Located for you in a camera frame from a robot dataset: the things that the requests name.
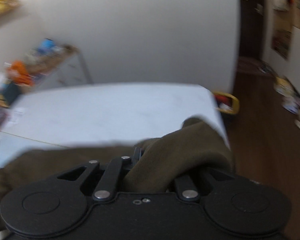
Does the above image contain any olive green sweatshirt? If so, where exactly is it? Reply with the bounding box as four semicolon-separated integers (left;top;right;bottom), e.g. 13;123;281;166
0;116;235;231

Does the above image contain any white table cover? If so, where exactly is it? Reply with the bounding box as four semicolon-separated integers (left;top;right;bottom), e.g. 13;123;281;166
0;83;227;168

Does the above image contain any yellow red basket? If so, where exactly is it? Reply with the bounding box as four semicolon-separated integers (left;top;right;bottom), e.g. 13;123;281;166
213;92;240;115

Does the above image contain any white low cabinet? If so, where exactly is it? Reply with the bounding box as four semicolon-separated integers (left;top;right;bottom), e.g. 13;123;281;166
0;44;93;108

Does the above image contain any dark brown door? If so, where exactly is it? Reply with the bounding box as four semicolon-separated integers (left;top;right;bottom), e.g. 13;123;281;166
239;0;264;60

